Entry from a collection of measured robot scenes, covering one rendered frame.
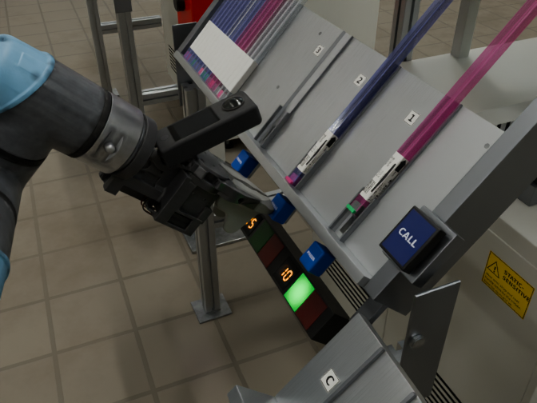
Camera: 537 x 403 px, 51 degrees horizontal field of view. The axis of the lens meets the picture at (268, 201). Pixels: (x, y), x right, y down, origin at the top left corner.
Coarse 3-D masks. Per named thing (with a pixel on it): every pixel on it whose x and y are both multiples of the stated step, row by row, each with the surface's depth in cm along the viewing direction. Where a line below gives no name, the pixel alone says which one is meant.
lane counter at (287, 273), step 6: (288, 258) 69; (282, 264) 69; (288, 264) 68; (294, 264) 68; (276, 270) 69; (282, 270) 69; (288, 270) 68; (294, 270) 67; (276, 276) 69; (282, 276) 68; (288, 276) 67; (294, 276) 67; (282, 282) 68; (288, 282) 67; (282, 288) 67
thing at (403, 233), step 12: (408, 216) 52; (420, 216) 51; (396, 228) 53; (408, 228) 52; (420, 228) 51; (432, 228) 50; (396, 240) 52; (408, 240) 51; (420, 240) 50; (396, 252) 52; (408, 252) 51
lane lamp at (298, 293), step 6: (300, 276) 66; (300, 282) 66; (306, 282) 65; (294, 288) 66; (300, 288) 65; (306, 288) 65; (312, 288) 64; (288, 294) 66; (294, 294) 66; (300, 294) 65; (306, 294) 64; (288, 300) 66; (294, 300) 65; (300, 300) 65; (294, 306) 65
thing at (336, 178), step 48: (288, 48) 84; (336, 48) 76; (288, 96) 80; (336, 96) 73; (384, 96) 67; (432, 96) 62; (288, 144) 76; (336, 144) 69; (384, 144) 64; (432, 144) 59; (480, 144) 55; (336, 192) 66; (384, 192) 61; (432, 192) 57
